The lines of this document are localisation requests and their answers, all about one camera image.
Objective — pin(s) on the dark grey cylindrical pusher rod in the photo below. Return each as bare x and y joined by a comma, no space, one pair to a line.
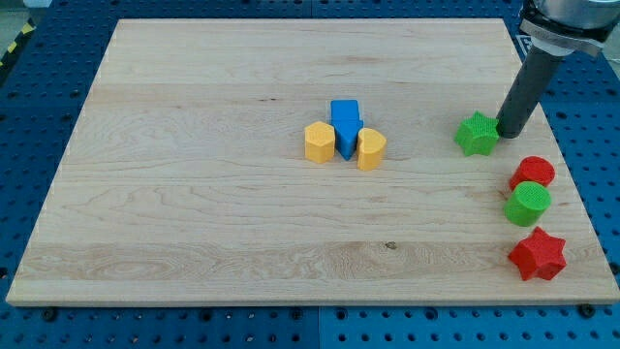
528,86

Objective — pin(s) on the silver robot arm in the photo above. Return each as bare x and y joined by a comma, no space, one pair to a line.
557,29

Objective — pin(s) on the green star block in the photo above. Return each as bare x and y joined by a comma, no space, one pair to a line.
477,134

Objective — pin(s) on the red cylinder block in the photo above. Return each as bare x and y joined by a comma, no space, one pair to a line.
533,168

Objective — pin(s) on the green cylinder block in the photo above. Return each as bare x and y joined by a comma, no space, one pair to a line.
528,202

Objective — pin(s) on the yellow heart block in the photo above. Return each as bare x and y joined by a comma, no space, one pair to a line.
371,148

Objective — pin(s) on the red star block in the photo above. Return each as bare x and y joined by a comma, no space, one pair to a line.
540,255

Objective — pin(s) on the blue arrow block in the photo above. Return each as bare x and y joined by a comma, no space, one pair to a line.
345,119

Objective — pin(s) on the yellow hexagon block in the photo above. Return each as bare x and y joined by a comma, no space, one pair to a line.
319,142

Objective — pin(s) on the wooden board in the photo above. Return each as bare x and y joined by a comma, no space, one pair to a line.
185,182

